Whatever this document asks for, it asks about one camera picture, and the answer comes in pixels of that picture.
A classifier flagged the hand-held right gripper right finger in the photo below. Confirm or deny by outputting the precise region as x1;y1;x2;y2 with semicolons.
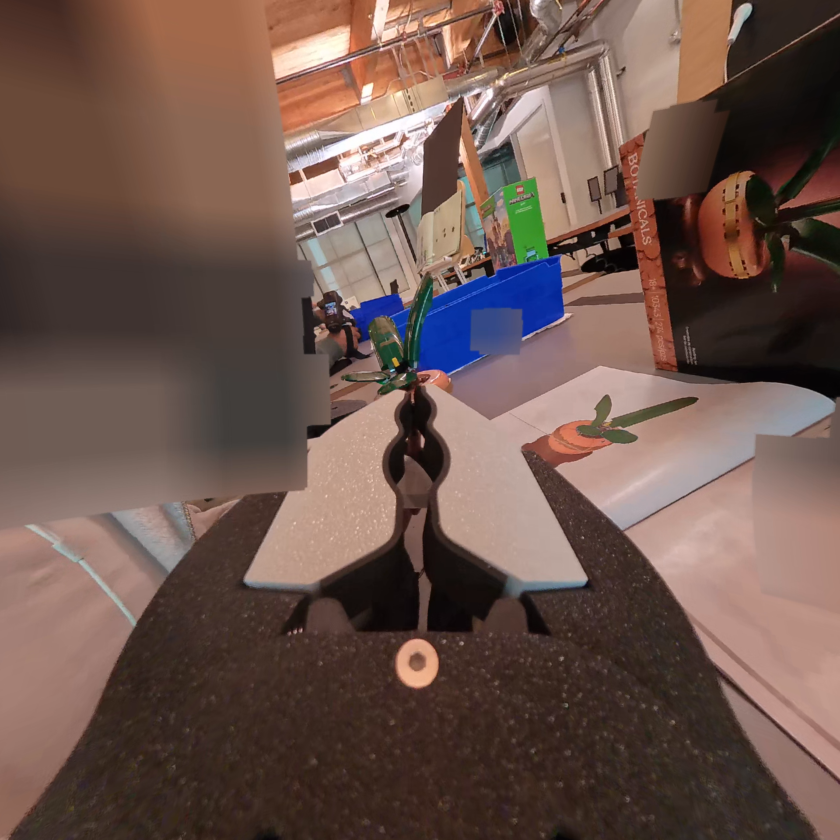
420;386;589;634

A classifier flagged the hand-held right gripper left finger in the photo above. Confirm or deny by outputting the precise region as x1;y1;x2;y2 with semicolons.
243;394;422;634

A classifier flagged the white instruction booklet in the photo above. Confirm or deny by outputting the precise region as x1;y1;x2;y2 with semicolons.
508;365;836;531

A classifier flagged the toy brick potted plant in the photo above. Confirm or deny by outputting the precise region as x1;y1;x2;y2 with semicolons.
341;272;455;398

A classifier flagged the large blue plastic bin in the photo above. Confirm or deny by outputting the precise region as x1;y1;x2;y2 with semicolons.
394;255;567;375

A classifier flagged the small blue plastic bin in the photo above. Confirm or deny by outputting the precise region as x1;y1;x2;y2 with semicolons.
360;295;404;329

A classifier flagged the person's grey hoodie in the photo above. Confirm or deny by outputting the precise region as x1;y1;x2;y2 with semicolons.
0;502;240;840

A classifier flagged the cream board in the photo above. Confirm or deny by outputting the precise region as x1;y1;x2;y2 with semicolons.
416;180;478;271

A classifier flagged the green toy set box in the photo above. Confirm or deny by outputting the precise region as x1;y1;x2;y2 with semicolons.
479;177;551;270

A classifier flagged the dark toy plant set box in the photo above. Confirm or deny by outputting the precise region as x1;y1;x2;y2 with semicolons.
618;0;840;398

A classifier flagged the wooden background table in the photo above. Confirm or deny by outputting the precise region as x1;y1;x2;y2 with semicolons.
545;206;641;260

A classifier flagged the black panel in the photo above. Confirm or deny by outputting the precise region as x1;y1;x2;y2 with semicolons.
422;98;465;215

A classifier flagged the silver ventilation duct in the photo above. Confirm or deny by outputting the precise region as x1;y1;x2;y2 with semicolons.
283;39;631;178

